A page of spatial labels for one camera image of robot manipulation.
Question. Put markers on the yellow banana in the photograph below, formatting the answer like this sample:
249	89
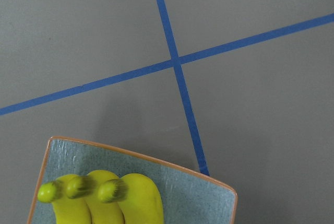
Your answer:
66	210
87	187
137	196

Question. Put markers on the grey square plate orange rim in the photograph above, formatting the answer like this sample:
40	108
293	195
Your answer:
188	196

